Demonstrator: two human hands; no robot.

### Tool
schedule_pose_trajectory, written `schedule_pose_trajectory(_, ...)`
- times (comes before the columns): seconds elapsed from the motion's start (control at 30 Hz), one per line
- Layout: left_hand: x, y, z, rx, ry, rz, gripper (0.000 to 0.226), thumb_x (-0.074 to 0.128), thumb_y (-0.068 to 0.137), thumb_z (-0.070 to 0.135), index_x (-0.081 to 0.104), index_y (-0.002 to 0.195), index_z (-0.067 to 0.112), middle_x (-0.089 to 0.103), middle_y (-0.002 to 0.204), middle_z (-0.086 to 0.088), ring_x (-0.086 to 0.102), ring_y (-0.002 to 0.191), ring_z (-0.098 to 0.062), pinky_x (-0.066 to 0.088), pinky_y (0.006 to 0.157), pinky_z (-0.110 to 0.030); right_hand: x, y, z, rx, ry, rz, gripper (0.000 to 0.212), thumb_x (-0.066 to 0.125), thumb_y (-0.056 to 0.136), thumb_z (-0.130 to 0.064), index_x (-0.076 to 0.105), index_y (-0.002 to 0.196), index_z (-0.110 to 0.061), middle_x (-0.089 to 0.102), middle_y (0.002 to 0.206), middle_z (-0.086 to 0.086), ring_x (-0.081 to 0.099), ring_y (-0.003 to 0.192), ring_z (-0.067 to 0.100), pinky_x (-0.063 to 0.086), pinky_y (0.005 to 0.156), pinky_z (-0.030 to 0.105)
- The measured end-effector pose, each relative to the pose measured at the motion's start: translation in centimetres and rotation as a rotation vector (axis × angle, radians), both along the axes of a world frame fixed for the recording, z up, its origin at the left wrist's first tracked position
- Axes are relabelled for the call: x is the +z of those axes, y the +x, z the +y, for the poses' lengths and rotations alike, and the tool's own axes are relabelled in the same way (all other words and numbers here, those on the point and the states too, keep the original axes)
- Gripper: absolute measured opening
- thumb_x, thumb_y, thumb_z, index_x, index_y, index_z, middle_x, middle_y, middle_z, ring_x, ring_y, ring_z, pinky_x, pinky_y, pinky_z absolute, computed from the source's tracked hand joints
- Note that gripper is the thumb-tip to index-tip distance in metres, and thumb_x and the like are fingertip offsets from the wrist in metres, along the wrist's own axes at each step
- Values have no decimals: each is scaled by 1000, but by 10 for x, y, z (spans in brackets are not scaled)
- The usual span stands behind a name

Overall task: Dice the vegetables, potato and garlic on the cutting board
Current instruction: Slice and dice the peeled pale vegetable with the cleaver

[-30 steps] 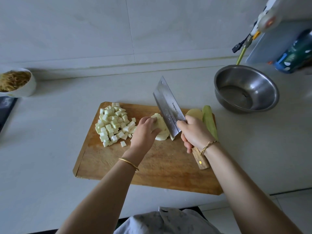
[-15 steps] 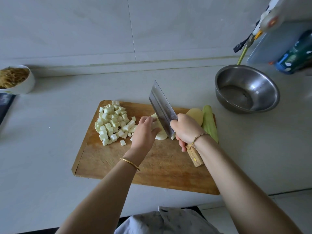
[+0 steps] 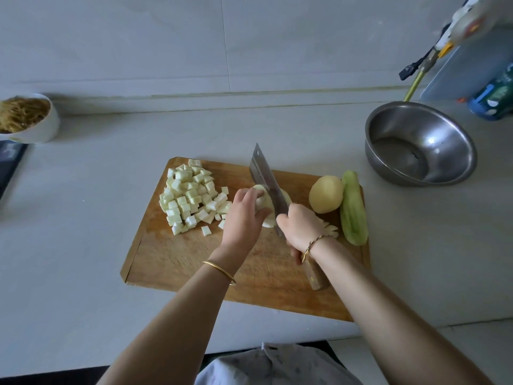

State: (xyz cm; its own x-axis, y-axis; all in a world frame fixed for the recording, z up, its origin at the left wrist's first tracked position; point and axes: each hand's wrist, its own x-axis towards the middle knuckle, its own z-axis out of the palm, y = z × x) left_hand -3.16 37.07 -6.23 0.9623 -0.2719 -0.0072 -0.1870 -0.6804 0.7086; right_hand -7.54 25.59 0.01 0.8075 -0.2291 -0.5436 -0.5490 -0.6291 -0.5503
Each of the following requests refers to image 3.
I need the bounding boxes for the light blue plastic board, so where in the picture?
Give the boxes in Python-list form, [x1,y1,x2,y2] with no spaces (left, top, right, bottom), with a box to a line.
[421,24,513,103]

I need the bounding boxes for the gold bangle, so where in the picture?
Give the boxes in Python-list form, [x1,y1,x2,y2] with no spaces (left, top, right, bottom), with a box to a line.
[202,259,237,286]

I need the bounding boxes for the white patterned garment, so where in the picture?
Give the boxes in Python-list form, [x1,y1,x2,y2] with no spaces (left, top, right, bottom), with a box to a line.
[195,343,362,385]

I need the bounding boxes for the person's left forearm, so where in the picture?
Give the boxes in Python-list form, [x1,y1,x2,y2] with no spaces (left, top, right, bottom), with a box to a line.
[96,252,237,385]

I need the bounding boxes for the dark green bottle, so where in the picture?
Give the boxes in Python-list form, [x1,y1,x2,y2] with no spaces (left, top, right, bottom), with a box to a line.
[469,64,513,121]

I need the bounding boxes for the dark green trousers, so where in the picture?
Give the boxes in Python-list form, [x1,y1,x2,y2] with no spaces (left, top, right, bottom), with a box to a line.
[192,341,341,378]

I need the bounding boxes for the white bowl of noodles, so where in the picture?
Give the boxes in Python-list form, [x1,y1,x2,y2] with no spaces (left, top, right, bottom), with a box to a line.
[0,94,61,144]

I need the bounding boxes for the pile of white diced vegetable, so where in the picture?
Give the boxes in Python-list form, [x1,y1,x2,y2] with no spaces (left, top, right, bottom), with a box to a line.
[253,184,293,229]

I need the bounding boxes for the wooden cutting board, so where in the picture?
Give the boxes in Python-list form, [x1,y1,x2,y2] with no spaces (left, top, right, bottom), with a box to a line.
[120,157,372,322]

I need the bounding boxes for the wall tap with hose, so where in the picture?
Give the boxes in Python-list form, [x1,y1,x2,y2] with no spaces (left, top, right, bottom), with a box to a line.
[399,48,440,81]

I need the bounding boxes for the cleaver with wooden handle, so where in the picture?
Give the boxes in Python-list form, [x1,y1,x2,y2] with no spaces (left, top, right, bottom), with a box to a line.
[249,142,331,291]

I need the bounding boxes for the braided cord bracelet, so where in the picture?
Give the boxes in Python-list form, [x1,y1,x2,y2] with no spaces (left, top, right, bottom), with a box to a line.
[300,232,338,264]

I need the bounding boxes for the black gas stove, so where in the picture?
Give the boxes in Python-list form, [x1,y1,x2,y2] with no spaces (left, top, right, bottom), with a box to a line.
[0,140,29,201]

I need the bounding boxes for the peeled yellow potato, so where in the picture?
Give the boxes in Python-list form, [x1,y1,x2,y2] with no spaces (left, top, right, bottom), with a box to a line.
[308,174,346,215]

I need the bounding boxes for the peeled green cucumber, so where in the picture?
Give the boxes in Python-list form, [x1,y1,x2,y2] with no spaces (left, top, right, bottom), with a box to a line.
[340,170,370,247]

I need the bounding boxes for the deep stainless steel bowl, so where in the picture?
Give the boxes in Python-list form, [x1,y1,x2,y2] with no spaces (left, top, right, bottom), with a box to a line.
[364,101,478,188]

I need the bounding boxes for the person's right hand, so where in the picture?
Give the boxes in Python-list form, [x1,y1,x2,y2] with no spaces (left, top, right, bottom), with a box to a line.
[276,203,338,265]

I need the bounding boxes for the person's right forearm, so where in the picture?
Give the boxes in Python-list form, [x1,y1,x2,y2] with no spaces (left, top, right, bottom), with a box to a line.
[305,240,494,385]

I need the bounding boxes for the person's left hand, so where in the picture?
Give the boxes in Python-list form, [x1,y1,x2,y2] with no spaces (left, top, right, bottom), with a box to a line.
[216,187,274,263]

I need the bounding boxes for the pale green cabbage vegetable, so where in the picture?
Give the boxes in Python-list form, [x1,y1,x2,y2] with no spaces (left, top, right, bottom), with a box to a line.
[159,159,234,237]

